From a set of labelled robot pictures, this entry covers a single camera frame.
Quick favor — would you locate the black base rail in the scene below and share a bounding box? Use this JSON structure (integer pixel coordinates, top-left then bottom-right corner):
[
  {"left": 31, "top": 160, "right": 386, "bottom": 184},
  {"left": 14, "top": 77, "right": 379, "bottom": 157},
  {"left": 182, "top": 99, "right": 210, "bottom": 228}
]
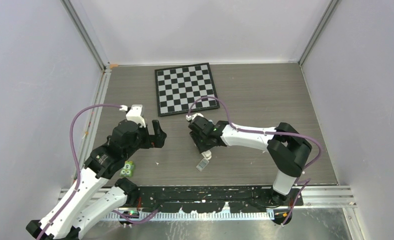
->
[{"left": 124, "top": 185, "right": 304, "bottom": 214}]

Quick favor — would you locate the purple cable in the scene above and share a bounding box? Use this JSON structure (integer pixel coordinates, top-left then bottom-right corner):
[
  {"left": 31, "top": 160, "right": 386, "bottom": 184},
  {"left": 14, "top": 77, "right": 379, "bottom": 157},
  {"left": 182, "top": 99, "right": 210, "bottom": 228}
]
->
[
  {"left": 187, "top": 96, "right": 323, "bottom": 173},
  {"left": 35, "top": 103, "right": 128, "bottom": 240}
]

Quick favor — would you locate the black and white chessboard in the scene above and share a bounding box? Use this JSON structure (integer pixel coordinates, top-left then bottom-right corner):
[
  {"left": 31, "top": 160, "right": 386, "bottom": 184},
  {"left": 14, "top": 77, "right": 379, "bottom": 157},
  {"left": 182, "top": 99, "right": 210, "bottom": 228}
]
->
[{"left": 154, "top": 62, "right": 220, "bottom": 117}]

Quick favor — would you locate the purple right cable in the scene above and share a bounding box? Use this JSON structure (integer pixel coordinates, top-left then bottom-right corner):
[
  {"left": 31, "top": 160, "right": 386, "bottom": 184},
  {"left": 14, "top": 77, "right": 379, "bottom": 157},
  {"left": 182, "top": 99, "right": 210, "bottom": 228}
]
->
[{"left": 187, "top": 96, "right": 323, "bottom": 173}]

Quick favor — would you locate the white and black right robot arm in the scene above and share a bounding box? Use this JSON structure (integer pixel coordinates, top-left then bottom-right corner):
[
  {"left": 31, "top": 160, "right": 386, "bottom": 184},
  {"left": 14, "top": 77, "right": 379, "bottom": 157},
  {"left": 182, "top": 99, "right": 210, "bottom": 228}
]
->
[{"left": 185, "top": 113, "right": 312, "bottom": 205}]

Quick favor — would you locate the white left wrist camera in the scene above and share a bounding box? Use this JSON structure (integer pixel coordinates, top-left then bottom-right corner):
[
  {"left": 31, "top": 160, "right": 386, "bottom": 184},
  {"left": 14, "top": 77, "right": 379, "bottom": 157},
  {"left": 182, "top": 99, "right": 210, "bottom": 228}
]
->
[{"left": 119, "top": 104, "right": 147, "bottom": 128}]

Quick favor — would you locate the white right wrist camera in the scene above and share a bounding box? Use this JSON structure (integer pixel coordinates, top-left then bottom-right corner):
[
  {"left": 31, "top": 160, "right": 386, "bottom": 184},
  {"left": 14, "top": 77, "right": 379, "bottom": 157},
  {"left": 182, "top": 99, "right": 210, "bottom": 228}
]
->
[{"left": 185, "top": 113, "right": 204, "bottom": 123}]

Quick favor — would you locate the green toy block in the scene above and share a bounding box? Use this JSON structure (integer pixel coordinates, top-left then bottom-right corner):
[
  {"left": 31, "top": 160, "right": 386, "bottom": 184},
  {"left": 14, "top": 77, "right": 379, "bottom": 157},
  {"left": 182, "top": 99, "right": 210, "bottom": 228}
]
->
[{"left": 119, "top": 160, "right": 135, "bottom": 177}]

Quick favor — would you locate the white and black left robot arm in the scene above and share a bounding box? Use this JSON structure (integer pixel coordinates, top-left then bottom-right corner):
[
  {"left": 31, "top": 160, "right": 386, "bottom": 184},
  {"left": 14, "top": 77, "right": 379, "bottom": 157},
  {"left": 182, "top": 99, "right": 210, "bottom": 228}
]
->
[{"left": 26, "top": 120, "right": 167, "bottom": 240}]

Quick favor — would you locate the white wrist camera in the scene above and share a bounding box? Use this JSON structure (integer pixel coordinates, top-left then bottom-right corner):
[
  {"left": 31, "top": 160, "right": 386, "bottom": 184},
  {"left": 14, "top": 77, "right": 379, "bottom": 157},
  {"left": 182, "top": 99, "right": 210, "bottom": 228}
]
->
[
  {"left": 119, "top": 104, "right": 147, "bottom": 128},
  {"left": 185, "top": 113, "right": 204, "bottom": 123}
]

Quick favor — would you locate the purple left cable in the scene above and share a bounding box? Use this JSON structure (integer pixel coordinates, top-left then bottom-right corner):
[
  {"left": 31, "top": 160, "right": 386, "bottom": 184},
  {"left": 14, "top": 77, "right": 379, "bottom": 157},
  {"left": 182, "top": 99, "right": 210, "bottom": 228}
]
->
[{"left": 35, "top": 103, "right": 128, "bottom": 240}]

